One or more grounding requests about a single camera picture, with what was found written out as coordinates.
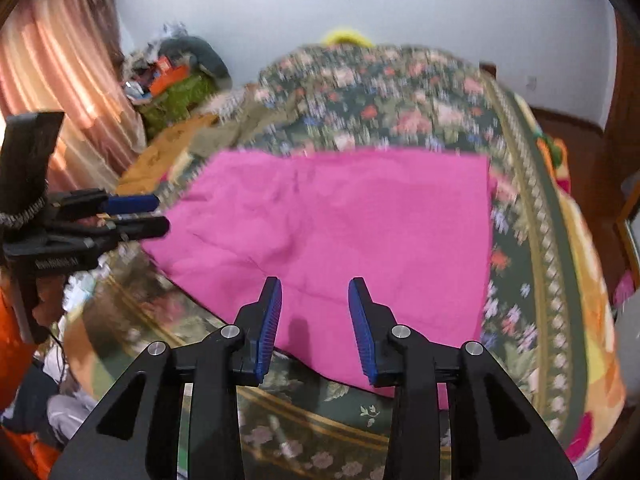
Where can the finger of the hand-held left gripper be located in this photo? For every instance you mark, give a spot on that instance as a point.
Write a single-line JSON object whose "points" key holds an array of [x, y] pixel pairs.
{"points": [[131, 203], [140, 227]]}

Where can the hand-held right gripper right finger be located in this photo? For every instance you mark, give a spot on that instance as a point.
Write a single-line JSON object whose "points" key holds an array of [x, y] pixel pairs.
{"points": [[361, 325]]}

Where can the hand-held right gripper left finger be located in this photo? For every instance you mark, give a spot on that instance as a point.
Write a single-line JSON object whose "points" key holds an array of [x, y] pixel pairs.
{"points": [[268, 320]]}

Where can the pink pants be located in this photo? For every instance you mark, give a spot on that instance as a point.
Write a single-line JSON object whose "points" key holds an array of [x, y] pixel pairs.
{"points": [[340, 245]]}

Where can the pile of clothes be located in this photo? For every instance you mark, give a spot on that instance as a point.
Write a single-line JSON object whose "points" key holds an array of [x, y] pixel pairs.
{"points": [[172, 77]]}

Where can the pink curtain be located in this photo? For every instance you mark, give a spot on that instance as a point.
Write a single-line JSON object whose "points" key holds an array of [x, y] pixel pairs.
{"points": [[55, 85]]}

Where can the green floral blanket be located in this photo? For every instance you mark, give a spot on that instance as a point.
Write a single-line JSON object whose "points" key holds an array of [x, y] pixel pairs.
{"points": [[400, 120]]}

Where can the orange patterned blanket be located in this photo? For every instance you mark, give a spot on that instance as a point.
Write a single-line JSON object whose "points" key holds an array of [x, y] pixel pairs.
{"points": [[592, 285]]}

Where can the yellow pillow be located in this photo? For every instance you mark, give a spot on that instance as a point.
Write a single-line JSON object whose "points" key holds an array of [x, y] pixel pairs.
{"points": [[347, 37]]}

